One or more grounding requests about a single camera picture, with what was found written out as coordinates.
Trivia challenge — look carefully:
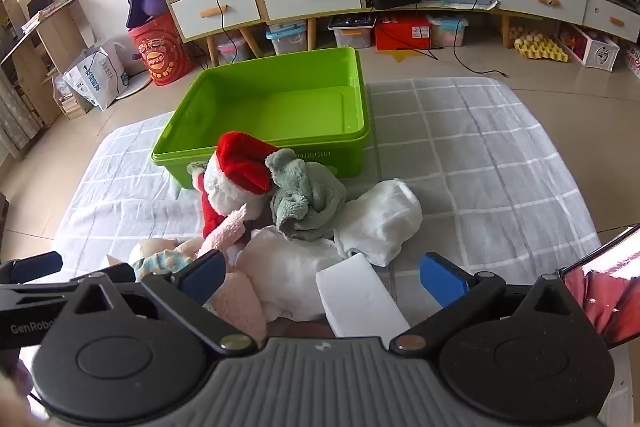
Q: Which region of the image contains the wooden bookshelf desk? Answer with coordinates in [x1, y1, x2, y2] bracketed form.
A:
[0, 0, 86, 128]

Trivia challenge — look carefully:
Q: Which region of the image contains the santa plush toy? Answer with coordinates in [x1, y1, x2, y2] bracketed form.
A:
[187, 132, 281, 240]

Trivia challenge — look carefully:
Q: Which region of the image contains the yellow egg tray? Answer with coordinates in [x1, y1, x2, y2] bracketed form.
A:
[514, 29, 570, 64]

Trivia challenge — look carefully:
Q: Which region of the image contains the white foam block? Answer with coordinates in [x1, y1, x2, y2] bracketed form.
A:
[315, 252, 411, 340]

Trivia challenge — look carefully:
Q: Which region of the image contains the red cardboard box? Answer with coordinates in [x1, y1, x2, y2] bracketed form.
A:
[375, 14, 432, 52]

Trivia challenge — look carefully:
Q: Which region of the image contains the small white towel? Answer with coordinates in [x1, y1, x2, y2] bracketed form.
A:
[332, 178, 423, 268]

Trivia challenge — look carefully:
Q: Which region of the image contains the patterned curtain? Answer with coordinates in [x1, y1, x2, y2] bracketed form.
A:
[0, 72, 41, 152]

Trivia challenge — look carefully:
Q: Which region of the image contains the large white towel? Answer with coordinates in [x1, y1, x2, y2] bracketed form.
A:
[235, 227, 351, 323]

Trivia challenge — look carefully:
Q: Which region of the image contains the clear box with black lid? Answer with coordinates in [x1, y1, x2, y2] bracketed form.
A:
[327, 14, 376, 49]

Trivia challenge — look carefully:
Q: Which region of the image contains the grey checked blanket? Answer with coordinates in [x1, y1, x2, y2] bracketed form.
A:
[52, 77, 608, 343]

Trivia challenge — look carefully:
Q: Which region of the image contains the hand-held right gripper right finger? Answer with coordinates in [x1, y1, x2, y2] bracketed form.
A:
[389, 251, 577, 356]

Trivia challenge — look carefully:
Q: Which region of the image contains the green plastic bin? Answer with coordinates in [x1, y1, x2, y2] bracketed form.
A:
[151, 47, 372, 190]

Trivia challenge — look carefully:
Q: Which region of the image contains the clear box with blue contents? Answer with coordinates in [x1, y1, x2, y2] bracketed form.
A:
[430, 16, 471, 48]

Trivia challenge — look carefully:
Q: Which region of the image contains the clear box with blue lid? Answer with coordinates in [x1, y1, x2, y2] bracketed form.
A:
[266, 23, 307, 55]

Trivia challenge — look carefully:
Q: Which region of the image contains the white carved box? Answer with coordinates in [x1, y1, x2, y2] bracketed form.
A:
[560, 24, 621, 70]

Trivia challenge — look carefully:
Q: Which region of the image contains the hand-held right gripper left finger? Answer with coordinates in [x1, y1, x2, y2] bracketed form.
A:
[65, 249, 257, 354]

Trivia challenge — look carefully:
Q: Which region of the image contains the pink plush rabbit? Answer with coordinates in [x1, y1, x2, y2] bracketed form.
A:
[197, 204, 268, 343]

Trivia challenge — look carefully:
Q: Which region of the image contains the white and blue plastic bag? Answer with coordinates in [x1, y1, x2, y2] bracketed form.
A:
[62, 38, 126, 112]

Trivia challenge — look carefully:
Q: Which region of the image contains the grey-green plush towel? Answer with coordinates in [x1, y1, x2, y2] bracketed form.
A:
[265, 148, 347, 242]

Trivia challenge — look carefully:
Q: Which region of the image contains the doll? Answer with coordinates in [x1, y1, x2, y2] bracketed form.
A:
[102, 237, 201, 280]

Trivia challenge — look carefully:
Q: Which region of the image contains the red bucket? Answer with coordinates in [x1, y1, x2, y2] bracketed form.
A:
[127, 13, 196, 86]

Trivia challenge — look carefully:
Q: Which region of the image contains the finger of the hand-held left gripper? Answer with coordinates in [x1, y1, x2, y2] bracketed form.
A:
[72, 263, 137, 290]
[0, 251, 64, 285]

